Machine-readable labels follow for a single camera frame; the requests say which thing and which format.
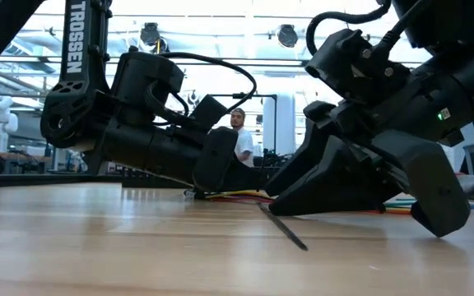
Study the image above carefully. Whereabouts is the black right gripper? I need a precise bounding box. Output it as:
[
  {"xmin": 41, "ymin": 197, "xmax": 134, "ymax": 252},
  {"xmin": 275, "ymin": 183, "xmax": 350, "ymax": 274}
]
[{"xmin": 263, "ymin": 73, "xmax": 474, "ymax": 239}]

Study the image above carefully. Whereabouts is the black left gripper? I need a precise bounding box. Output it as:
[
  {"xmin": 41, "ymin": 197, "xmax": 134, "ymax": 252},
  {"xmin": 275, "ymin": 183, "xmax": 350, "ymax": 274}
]
[{"xmin": 149, "ymin": 124, "xmax": 263, "ymax": 193}]

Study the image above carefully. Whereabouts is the multicolour wire harness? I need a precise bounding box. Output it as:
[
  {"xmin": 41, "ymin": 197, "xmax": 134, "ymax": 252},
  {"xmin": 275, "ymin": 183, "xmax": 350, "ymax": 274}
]
[{"xmin": 182, "ymin": 187, "xmax": 474, "ymax": 216}]

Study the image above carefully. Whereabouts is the person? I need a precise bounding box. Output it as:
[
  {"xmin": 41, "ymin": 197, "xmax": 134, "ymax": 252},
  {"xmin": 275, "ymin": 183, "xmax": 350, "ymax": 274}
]
[{"xmin": 220, "ymin": 107, "xmax": 256, "ymax": 169}]

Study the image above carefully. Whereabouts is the white column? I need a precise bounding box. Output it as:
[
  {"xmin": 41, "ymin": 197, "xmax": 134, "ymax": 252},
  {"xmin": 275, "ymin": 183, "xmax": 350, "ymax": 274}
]
[{"xmin": 262, "ymin": 93, "xmax": 297, "ymax": 155}]

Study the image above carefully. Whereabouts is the round black ceiling lamp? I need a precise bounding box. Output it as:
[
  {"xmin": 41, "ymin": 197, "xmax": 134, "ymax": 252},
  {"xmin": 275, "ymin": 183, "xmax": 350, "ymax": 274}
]
[
  {"xmin": 276, "ymin": 23, "xmax": 300, "ymax": 49},
  {"xmin": 139, "ymin": 22, "xmax": 168, "ymax": 54}
]

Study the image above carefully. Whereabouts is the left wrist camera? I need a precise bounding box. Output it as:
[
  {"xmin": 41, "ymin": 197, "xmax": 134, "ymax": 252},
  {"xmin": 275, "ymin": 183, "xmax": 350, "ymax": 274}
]
[{"xmin": 189, "ymin": 94, "xmax": 229, "ymax": 129}]

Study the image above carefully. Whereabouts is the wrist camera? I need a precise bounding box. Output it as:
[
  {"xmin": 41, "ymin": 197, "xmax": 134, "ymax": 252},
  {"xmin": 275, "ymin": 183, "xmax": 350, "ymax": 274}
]
[
  {"xmin": 304, "ymin": 27, "xmax": 411, "ymax": 106},
  {"xmin": 189, "ymin": 94, "xmax": 229, "ymax": 129}
]

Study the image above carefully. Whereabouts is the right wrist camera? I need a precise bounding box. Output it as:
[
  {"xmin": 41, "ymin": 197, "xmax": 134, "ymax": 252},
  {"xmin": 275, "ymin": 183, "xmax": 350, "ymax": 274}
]
[{"xmin": 304, "ymin": 27, "xmax": 411, "ymax": 106}]

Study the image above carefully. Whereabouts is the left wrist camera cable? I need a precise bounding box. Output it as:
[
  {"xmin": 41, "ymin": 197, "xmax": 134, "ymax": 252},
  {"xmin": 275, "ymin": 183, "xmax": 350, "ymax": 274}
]
[{"xmin": 154, "ymin": 51, "xmax": 258, "ymax": 124}]

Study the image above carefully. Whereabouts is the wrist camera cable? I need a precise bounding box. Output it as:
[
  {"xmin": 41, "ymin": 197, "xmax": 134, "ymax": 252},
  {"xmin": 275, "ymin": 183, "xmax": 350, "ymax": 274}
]
[
  {"xmin": 154, "ymin": 51, "xmax": 258, "ymax": 124},
  {"xmin": 304, "ymin": 0, "xmax": 434, "ymax": 57}
]

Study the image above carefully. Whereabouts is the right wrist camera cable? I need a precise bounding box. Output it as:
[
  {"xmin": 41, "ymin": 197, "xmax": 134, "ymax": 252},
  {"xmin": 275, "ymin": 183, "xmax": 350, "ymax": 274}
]
[{"xmin": 304, "ymin": 0, "xmax": 434, "ymax": 57}]

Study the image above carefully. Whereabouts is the black aluminium table frame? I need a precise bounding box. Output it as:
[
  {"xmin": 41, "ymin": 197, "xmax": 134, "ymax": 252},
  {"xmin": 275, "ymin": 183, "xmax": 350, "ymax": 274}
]
[{"xmin": 0, "ymin": 172, "xmax": 123, "ymax": 189}]

